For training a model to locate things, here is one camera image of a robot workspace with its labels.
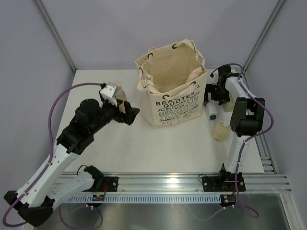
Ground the aluminium frame post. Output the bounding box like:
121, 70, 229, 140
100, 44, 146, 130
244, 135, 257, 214
32, 0, 77, 73
243, 0, 287, 71

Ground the pale green round bottle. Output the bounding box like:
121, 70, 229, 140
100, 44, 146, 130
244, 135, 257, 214
222, 100, 235, 113

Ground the cream pump lotion bottle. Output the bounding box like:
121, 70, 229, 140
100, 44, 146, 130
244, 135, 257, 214
212, 120, 231, 142

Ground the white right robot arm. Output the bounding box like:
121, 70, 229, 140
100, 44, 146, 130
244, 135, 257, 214
202, 64, 265, 192

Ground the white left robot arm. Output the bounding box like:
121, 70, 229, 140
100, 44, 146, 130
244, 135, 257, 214
4, 99, 140, 227

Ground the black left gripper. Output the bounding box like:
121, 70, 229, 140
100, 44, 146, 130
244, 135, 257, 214
89, 98, 139, 135

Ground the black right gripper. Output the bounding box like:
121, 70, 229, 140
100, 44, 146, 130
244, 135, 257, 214
203, 83, 230, 105

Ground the left aluminium frame post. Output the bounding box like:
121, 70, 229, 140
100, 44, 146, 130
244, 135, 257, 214
32, 0, 77, 73

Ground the white slotted cable duct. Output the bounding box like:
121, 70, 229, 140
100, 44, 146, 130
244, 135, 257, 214
64, 194, 221, 204

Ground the white tube black cap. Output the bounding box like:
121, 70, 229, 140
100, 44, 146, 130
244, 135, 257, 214
204, 101, 218, 121

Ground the right aluminium frame post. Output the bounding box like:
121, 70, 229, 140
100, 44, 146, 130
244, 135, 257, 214
243, 0, 287, 71

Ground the cream canvas tote bag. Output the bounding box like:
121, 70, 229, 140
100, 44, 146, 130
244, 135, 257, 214
135, 39, 208, 127

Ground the beige pump bottle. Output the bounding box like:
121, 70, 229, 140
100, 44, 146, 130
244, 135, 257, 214
114, 80, 127, 113

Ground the aluminium mounting rail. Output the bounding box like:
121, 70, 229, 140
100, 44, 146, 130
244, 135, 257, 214
52, 171, 292, 195

